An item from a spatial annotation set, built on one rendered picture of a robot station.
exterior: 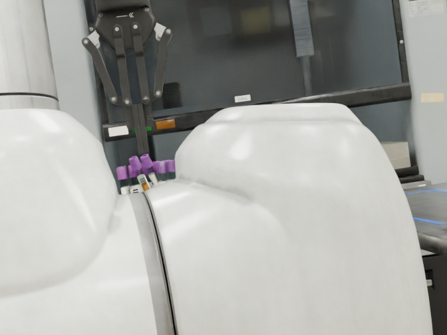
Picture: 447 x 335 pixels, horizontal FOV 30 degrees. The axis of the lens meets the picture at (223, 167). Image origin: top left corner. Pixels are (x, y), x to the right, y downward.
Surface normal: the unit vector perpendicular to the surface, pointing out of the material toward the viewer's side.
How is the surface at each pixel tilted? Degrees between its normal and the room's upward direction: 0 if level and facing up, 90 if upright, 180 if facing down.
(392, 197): 79
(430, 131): 90
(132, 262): 56
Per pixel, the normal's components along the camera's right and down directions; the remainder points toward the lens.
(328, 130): 0.31, -0.52
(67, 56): 0.09, 0.04
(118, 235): 0.14, -0.75
